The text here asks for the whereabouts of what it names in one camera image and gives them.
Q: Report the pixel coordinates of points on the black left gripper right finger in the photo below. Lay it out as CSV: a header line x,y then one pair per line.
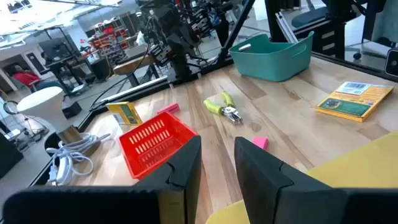
x,y
295,199

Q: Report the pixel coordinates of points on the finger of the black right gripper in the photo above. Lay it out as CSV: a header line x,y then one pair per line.
x,y
165,58
156,50

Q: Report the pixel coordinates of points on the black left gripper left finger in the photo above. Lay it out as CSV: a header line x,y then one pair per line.
x,y
93,205

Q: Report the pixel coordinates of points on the pink eraser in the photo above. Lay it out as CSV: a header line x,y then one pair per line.
x,y
168,108
260,142

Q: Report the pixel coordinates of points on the yellow crayon box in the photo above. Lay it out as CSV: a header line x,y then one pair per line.
x,y
126,113
348,107

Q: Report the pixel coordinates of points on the red plastic basket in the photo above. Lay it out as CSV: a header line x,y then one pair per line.
x,y
149,146

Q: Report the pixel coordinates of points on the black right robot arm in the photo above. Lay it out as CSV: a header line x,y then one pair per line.
x,y
182,62

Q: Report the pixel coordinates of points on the red parts shelf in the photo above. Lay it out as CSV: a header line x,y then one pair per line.
x,y
109,43

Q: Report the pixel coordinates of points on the yellow translucent plastic tray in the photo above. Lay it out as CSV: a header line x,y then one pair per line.
x,y
357,165

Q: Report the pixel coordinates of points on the teal plastic bin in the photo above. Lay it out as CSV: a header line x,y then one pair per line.
x,y
270,65

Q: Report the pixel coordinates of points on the black floor box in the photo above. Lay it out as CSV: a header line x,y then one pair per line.
x,y
72,109

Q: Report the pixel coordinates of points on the black computer monitor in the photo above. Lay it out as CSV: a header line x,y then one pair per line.
x,y
54,49

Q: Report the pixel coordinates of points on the white mushroom table lamp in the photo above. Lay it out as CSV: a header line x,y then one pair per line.
x,y
46,105

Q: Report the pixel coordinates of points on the person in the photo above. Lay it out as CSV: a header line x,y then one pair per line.
x,y
25,77

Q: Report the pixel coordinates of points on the black metal cart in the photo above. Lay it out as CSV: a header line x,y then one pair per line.
x,y
332,37

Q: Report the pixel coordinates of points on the black aluminium table frame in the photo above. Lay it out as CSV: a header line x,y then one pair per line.
x,y
342,62

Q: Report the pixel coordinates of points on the small black camera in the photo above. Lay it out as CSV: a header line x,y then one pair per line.
x,y
392,62

